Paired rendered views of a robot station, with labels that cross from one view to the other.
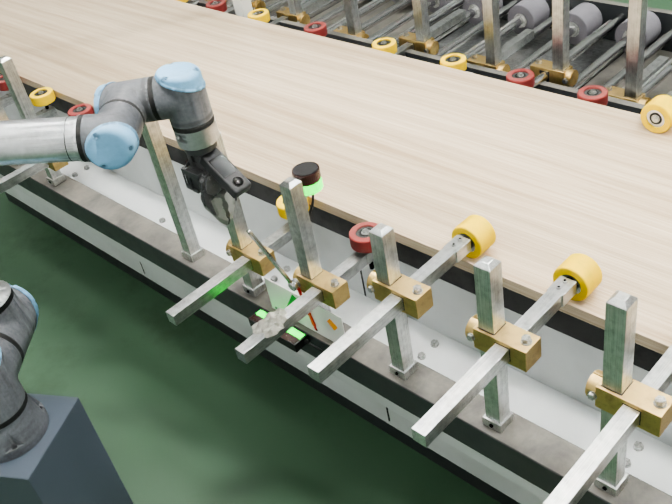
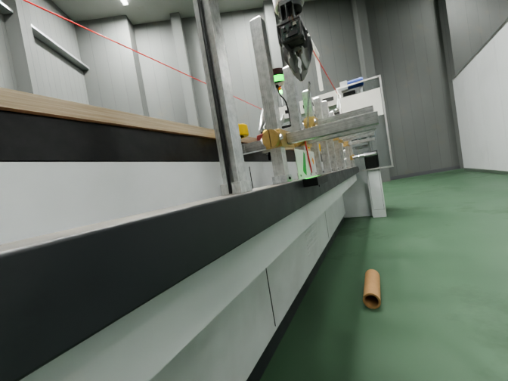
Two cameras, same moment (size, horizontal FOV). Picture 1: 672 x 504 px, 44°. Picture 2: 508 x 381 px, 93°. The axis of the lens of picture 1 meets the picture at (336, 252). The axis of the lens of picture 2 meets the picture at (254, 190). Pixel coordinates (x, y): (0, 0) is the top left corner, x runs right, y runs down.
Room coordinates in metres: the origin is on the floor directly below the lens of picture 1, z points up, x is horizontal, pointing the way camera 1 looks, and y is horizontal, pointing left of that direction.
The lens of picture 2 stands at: (2.05, 0.83, 0.72)
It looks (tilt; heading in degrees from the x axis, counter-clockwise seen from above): 2 degrees down; 247
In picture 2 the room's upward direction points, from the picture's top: 9 degrees counter-clockwise
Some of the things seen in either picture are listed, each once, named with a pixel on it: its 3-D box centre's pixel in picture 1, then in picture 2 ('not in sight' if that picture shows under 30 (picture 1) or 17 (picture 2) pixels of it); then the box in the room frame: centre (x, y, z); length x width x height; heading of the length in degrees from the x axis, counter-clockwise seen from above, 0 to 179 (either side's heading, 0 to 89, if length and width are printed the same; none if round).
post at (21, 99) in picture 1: (33, 126); not in sight; (2.47, 0.86, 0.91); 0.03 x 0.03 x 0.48; 39
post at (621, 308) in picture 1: (615, 402); (329, 137); (0.92, -0.41, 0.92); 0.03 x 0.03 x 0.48; 39
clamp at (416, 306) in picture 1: (398, 291); (311, 124); (1.29, -0.11, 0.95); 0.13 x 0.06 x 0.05; 39
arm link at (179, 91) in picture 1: (183, 96); not in sight; (1.58, 0.24, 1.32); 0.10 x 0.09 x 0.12; 84
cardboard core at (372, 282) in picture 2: not in sight; (372, 286); (1.02, -0.14, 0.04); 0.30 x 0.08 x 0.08; 39
